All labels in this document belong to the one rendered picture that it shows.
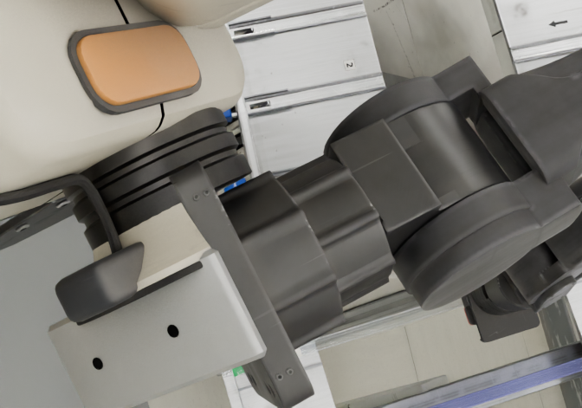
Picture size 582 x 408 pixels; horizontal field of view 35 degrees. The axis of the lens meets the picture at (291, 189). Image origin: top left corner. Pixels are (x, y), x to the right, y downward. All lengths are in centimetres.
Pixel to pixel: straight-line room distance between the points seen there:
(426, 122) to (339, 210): 8
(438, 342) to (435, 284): 218
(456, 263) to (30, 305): 70
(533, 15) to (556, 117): 84
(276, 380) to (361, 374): 194
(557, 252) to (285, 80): 55
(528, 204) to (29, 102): 26
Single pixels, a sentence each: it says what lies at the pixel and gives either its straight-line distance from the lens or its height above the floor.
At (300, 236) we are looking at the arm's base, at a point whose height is 123.
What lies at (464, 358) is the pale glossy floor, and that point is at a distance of 273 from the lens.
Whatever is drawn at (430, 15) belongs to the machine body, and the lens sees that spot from 194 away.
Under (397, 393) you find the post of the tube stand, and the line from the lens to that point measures 117.
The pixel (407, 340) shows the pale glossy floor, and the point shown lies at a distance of 253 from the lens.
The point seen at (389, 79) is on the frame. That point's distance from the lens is 162.
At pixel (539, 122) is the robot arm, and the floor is 130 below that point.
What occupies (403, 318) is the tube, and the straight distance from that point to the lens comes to 107.
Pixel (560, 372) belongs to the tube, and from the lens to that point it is 111.
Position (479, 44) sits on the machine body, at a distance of 207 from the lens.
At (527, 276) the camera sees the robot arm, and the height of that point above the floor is 111.
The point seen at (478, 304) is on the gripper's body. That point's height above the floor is 98.
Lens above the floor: 150
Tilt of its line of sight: 40 degrees down
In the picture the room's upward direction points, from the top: 64 degrees clockwise
